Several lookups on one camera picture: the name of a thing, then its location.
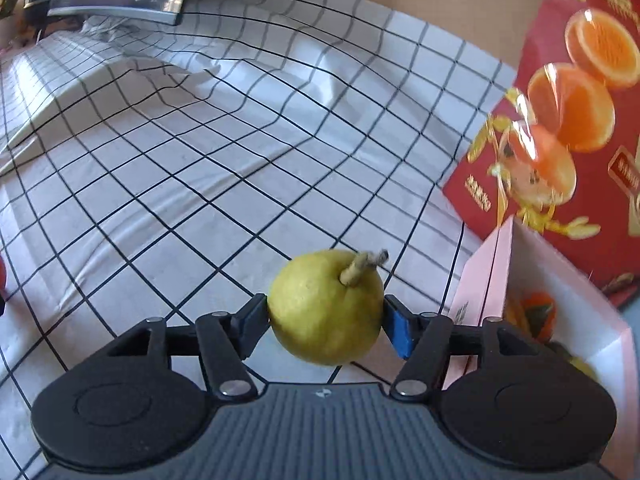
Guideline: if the yellow-green pear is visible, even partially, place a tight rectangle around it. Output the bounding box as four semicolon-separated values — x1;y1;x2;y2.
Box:
267;249;388;366

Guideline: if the tangerine with green leaf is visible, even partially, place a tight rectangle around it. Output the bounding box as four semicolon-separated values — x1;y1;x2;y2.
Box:
521;292;556;344

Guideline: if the small yellow-orange citrus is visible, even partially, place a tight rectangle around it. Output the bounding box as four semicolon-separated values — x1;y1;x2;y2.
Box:
503;296;527;330

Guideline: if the green pear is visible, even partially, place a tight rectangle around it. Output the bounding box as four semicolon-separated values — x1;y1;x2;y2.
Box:
546;340;599;382

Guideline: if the pink cardboard box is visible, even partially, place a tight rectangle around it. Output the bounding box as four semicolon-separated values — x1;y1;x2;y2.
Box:
445;219;639;479

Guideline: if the white black-grid tablecloth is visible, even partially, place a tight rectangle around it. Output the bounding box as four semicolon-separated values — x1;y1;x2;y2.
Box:
1;0;515;479

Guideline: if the red egg packaging bag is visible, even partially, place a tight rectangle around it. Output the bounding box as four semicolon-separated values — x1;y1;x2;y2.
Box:
444;0;639;296

